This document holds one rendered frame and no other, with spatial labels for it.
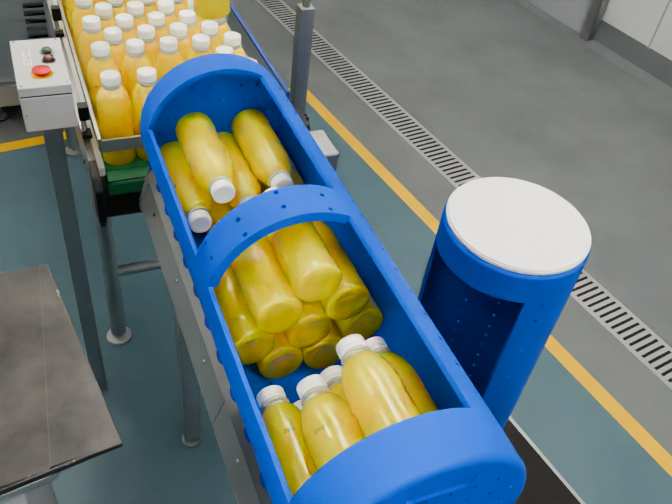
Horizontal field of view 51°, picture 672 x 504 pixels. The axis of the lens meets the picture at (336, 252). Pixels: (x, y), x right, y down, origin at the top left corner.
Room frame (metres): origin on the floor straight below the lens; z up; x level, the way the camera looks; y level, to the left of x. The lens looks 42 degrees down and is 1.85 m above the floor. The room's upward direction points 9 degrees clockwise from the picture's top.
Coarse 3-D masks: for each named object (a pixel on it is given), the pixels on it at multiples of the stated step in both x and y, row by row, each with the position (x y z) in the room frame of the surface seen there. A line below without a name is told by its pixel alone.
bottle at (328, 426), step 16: (304, 400) 0.52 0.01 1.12; (320, 400) 0.50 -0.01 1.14; (336, 400) 0.51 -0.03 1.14; (304, 416) 0.49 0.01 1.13; (320, 416) 0.48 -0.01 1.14; (336, 416) 0.48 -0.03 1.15; (352, 416) 0.49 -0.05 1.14; (304, 432) 0.47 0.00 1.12; (320, 432) 0.46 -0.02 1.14; (336, 432) 0.46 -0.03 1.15; (352, 432) 0.46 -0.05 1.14; (320, 448) 0.44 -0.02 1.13; (336, 448) 0.44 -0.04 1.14; (320, 464) 0.43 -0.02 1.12
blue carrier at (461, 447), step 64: (192, 64) 1.10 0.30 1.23; (256, 64) 1.17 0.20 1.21; (320, 192) 0.80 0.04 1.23; (192, 256) 0.74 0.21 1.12; (384, 256) 0.71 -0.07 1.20; (384, 320) 0.74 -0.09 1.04; (256, 384) 0.62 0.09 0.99; (448, 384) 0.60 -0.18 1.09; (256, 448) 0.45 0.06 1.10; (384, 448) 0.40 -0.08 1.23; (448, 448) 0.40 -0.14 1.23; (512, 448) 0.45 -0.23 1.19
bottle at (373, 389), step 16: (352, 352) 0.56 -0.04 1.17; (368, 352) 0.55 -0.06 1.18; (352, 368) 0.53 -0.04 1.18; (368, 368) 0.52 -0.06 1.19; (384, 368) 0.53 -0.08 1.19; (352, 384) 0.51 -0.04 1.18; (368, 384) 0.50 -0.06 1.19; (384, 384) 0.50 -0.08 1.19; (400, 384) 0.51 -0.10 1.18; (352, 400) 0.49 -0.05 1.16; (368, 400) 0.48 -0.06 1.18; (384, 400) 0.48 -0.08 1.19; (400, 400) 0.48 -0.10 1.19; (368, 416) 0.47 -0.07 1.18; (384, 416) 0.46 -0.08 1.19; (400, 416) 0.46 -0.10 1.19; (368, 432) 0.45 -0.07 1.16
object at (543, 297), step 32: (448, 256) 0.98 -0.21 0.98; (448, 288) 1.18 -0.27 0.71; (480, 288) 0.93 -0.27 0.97; (512, 288) 0.91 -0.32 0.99; (544, 288) 0.92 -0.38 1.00; (448, 320) 1.19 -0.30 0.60; (480, 320) 1.18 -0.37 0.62; (512, 320) 1.15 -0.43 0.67; (544, 320) 0.94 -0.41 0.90; (480, 352) 1.17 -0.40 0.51; (512, 352) 0.92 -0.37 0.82; (480, 384) 1.15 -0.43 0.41; (512, 384) 0.93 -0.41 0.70
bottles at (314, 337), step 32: (192, 192) 0.92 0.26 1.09; (256, 192) 0.96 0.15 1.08; (192, 224) 0.87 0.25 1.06; (224, 288) 0.71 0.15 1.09; (320, 320) 0.68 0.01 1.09; (352, 320) 0.71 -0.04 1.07; (256, 352) 0.64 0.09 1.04; (288, 352) 0.66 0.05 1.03; (320, 352) 0.69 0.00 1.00; (288, 416) 0.51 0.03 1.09; (288, 448) 0.46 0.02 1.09; (288, 480) 0.43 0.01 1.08
